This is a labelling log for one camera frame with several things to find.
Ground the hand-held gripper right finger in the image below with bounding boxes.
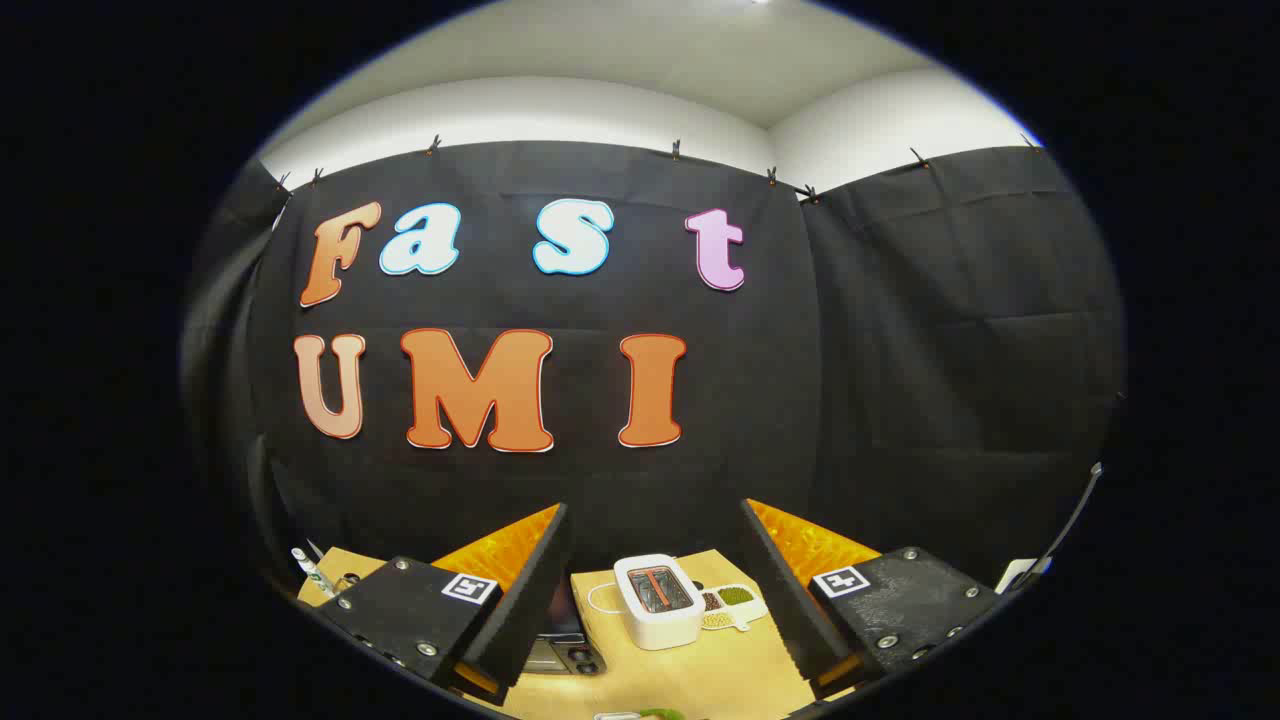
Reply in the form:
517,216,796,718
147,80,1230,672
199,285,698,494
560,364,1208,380
738,498,1003,701

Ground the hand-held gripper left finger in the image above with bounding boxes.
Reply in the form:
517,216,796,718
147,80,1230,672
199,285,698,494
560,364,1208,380
318,503,576,707

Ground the black toaster oven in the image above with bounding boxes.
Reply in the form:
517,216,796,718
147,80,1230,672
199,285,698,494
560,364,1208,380
520,575,608,677

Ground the white pop-up toaster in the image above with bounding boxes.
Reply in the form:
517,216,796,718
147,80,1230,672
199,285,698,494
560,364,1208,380
613,553,706,652

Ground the white divided bean dish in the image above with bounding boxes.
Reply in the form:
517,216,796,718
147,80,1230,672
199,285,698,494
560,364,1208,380
700,584,769,633

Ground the plastic bottle with green label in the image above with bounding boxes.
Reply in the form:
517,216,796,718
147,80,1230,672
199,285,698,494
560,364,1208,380
290,546,339,599

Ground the row of small cloth clips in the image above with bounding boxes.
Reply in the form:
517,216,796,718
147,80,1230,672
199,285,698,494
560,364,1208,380
275,133,1041,206

